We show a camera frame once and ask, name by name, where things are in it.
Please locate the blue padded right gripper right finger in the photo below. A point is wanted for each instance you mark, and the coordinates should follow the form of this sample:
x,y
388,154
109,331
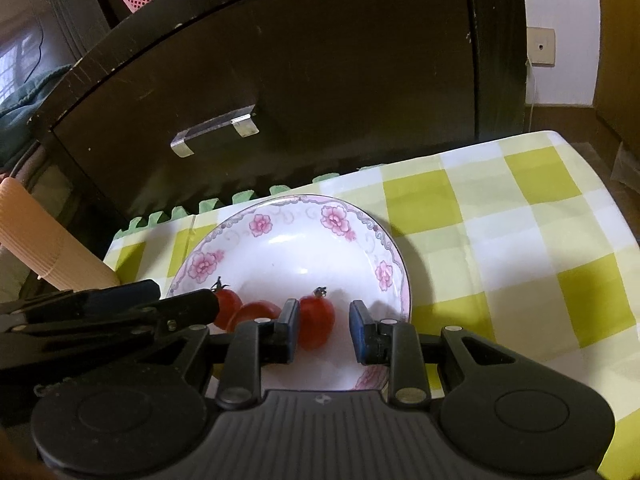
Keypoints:
x,y
395,345

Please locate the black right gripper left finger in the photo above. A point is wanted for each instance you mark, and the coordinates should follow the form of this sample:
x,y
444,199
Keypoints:
x,y
255,344

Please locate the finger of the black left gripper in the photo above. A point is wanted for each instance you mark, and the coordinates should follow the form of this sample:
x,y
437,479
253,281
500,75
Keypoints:
x,y
162,317
114,299

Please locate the large round red tomato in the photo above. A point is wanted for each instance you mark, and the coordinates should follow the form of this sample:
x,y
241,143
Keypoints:
x,y
251,311

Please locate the red cherry tomato with stem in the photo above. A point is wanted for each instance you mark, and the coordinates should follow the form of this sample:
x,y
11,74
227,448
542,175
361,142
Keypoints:
x,y
229,302

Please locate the red cherry tomato front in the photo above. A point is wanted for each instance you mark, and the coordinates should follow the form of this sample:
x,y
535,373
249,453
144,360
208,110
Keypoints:
x,y
316,320

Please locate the pink ribbed cylindrical container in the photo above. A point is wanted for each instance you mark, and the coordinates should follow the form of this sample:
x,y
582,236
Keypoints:
x,y
35,238

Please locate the white floral ceramic plate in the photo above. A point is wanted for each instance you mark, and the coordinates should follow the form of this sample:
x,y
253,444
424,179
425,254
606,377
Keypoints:
x,y
286,248

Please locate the green white checkered tablecloth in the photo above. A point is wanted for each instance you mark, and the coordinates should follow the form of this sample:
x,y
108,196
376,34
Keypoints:
x,y
519,241

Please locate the dark wooden drawer cabinet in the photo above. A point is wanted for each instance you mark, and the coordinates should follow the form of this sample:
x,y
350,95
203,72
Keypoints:
x,y
336,85

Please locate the brown cardboard box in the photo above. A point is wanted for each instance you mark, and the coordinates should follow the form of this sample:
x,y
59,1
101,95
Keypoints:
x,y
617,92

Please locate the silver drawer handle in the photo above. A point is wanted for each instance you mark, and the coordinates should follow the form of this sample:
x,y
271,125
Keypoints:
x,y
215,132

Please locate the wall power outlet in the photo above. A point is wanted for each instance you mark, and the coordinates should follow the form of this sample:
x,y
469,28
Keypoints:
x,y
541,46

